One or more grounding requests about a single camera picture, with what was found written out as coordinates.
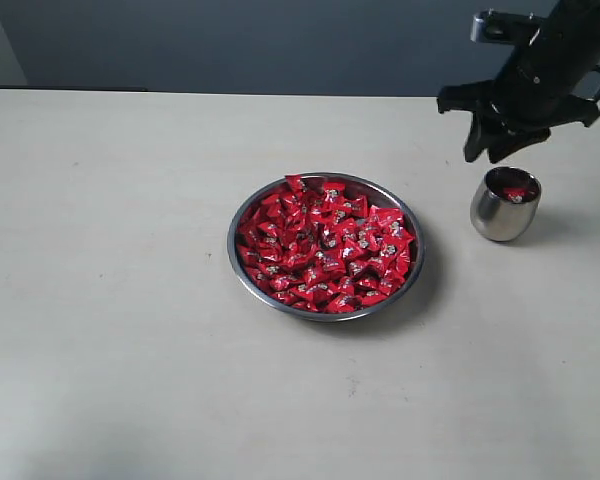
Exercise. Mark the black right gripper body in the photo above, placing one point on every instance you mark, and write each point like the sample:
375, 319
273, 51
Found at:
534, 88

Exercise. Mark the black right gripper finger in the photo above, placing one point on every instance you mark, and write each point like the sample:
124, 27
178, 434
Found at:
509, 143
480, 137

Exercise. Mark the red candy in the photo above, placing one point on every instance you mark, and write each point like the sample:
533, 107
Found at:
516, 195

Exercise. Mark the steel cup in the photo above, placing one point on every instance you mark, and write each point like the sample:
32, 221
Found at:
494, 217

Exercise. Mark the round steel bowl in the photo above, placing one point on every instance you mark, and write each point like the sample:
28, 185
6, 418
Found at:
245, 280

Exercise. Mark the pile of red candies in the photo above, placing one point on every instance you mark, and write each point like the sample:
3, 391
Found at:
325, 250

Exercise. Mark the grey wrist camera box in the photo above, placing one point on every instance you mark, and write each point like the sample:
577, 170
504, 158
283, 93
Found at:
493, 27

